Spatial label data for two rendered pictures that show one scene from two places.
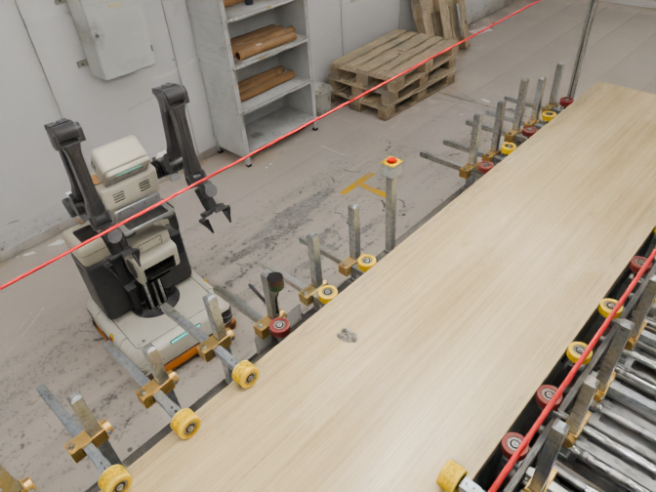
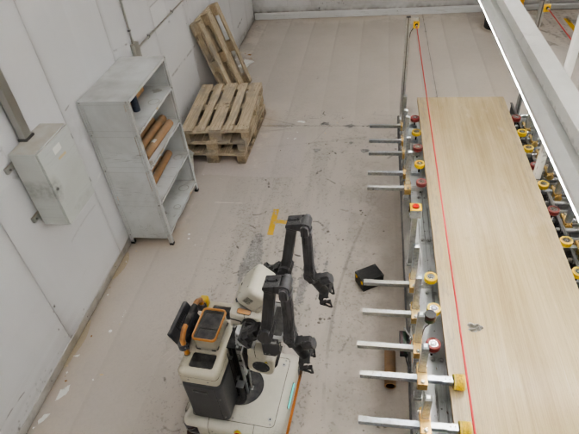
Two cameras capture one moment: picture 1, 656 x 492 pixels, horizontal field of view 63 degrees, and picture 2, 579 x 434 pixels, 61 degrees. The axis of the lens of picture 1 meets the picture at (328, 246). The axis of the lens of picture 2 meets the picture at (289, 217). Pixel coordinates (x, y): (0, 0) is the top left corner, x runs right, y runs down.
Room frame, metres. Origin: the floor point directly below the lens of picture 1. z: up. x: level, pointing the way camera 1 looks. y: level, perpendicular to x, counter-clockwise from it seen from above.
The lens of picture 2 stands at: (0.47, 1.68, 3.26)
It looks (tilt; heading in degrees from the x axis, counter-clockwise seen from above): 40 degrees down; 327
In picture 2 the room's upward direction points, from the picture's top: 6 degrees counter-clockwise
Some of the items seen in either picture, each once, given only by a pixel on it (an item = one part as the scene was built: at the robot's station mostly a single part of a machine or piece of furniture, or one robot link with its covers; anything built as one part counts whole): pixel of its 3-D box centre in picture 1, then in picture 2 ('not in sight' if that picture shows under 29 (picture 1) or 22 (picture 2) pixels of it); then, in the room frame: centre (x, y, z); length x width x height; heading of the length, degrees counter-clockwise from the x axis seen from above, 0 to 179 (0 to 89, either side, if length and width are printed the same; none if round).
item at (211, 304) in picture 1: (222, 341); (420, 372); (1.30, 0.41, 0.94); 0.04 x 0.04 x 0.48; 44
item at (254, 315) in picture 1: (248, 311); (395, 347); (1.53, 0.35, 0.84); 0.43 x 0.03 x 0.04; 44
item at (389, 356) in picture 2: not in sight; (389, 367); (1.80, 0.06, 0.04); 0.30 x 0.08 x 0.08; 134
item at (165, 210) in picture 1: (144, 222); (274, 325); (2.01, 0.84, 0.99); 0.28 x 0.16 x 0.22; 130
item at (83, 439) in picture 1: (90, 438); not in sight; (0.94, 0.79, 0.95); 0.14 x 0.06 x 0.05; 134
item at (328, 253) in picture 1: (334, 257); (397, 283); (1.87, -0.02, 0.82); 0.43 x 0.03 x 0.04; 44
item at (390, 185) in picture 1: (390, 215); (412, 240); (2.01, -0.31, 0.93); 0.05 x 0.05 x 0.45; 44
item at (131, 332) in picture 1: (160, 313); (245, 394); (2.23, 1.02, 0.16); 0.67 x 0.64 x 0.25; 40
